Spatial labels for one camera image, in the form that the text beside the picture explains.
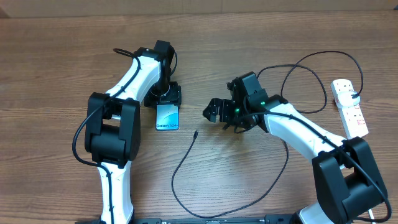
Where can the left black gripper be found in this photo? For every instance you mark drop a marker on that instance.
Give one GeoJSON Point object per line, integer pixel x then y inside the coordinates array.
{"type": "Point", "coordinates": [175, 96]}

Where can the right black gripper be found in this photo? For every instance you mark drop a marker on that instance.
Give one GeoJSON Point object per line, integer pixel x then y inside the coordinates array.
{"type": "Point", "coordinates": [224, 106]}

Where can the Samsung Galaxy smartphone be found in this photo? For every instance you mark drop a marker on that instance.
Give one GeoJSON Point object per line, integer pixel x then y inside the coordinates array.
{"type": "Point", "coordinates": [167, 117]}

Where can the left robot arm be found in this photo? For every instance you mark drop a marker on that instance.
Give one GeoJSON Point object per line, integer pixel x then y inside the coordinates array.
{"type": "Point", "coordinates": [113, 123]}

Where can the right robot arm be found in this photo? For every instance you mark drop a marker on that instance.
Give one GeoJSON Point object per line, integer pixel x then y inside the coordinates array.
{"type": "Point", "coordinates": [348, 182]}

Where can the white USB charger plug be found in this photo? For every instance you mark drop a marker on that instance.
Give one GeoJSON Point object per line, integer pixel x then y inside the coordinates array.
{"type": "Point", "coordinates": [345, 99]}

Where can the white power strip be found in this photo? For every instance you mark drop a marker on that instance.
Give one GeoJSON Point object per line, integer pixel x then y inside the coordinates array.
{"type": "Point", "coordinates": [351, 117]}

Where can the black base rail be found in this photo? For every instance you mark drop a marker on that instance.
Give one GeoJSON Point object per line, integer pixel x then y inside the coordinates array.
{"type": "Point", "coordinates": [267, 219]}

